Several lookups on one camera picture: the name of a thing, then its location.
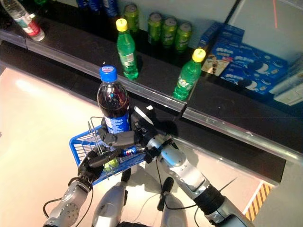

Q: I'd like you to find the black shelf board clear rail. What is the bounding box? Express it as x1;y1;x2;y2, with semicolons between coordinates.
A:
0;14;27;50
23;14;189;113
182;75;303;166

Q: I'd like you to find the thin blue cookie box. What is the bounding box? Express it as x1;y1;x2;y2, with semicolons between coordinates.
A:
197;22;223;49

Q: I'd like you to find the small water bottle red cap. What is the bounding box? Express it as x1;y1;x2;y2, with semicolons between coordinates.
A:
0;0;46;42

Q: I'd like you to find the blue plastic shopping basket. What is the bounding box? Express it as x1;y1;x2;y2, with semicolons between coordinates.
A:
69;115;148;188

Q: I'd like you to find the silver robot left leg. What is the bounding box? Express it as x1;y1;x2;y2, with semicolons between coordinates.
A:
91;167;132;227

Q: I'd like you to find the silver robot right leg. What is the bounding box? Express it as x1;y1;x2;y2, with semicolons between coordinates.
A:
157;177;189;227

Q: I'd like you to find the small blue cookie box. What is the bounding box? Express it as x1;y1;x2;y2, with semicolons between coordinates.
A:
220;23;246;45

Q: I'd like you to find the black base shelf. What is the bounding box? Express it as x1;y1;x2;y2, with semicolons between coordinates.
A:
0;41;287;185

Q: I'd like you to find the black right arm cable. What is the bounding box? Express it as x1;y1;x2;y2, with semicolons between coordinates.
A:
156;156;209;224

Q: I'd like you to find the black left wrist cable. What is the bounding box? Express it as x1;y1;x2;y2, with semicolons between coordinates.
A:
42;186;95;227

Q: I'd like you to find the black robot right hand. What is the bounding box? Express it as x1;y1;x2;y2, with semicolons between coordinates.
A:
98;105;171;152

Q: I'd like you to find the cream carton box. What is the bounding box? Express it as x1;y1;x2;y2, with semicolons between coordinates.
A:
269;68;303;106
284;55;303;83

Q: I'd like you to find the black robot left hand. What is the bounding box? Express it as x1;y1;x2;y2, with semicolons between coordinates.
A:
77;148;122;190

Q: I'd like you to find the large blue Oreo box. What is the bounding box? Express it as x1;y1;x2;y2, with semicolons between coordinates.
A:
200;42;289;96

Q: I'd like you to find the silver robot leg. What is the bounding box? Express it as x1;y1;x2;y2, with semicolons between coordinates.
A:
157;177;189;227
91;167;132;227

